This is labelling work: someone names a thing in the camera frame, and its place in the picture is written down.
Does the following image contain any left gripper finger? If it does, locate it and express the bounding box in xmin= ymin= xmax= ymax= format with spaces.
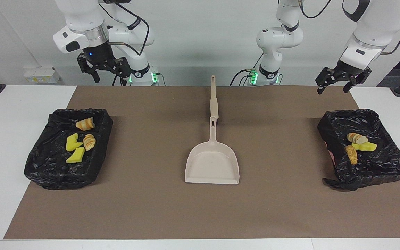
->
xmin=316 ymin=67 xmax=339 ymax=95
xmin=342 ymin=68 xmax=373 ymax=93

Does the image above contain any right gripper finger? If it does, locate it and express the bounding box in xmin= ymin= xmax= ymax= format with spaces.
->
xmin=77 ymin=53 xmax=101 ymax=84
xmin=115 ymin=57 xmax=132 ymax=84

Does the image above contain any striped orange croissant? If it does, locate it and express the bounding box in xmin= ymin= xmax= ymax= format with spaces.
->
xmin=75 ymin=117 xmax=94 ymax=131

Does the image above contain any pale pastry chunk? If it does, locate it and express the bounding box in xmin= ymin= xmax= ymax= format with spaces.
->
xmin=347 ymin=133 xmax=369 ymax=145
xmin=83 ymin=134 xmax=97 ymax=151

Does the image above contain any yellow sponge piece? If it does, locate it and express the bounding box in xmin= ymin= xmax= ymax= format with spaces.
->
xmin=66 ymin=133 xmax=83 ymax=152
xmin=66 ymin=147 xmax=85 ymax=164
xmin=352 ymin=142 xmax=378 ymax=152

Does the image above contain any brown bread roll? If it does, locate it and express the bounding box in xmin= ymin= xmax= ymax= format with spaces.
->
xmin=345 ymin=145 xmax=359 ymax=165

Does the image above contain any beige hand brush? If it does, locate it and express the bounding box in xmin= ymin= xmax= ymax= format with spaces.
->
xmin=210 ymin=75 xmax=219 ymax=122

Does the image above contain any beige plastic dustpan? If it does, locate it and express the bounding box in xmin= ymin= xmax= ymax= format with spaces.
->
xmin=185 ymin=116 xmax=240 ymax=185

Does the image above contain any black bag lined bin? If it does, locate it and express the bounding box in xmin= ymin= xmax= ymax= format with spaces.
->
xmin=24 ymin=108 xmax=114 ymax=190
xmin=317 ymin=109 xmax=400 ymax=191

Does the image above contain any brown table mat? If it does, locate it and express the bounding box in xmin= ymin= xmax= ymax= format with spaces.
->
xmin=4 ymin=86 xmax=400 ymax=239

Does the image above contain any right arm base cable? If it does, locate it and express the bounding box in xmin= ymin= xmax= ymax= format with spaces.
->
xmin=112 ymin=74 xmax=132 ymax=86

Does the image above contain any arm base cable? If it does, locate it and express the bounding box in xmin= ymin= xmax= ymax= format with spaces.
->
xmin=112 ymin=74 xmax=132 ymax=86
xmin=230 ymin=68 xmax=257 ymax=86

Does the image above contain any white wall socket box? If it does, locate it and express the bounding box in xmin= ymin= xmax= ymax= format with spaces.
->
xmin=23 ymin=67 xmax=61 ymax=84

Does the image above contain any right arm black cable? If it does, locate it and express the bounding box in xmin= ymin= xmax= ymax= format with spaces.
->
xmin=99 ymin=0 xmax=150 ymax=56

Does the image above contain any left arm base cable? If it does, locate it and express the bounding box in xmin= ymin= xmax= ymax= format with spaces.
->
xmin=230 ymin=68 xmax=257 ymax=86

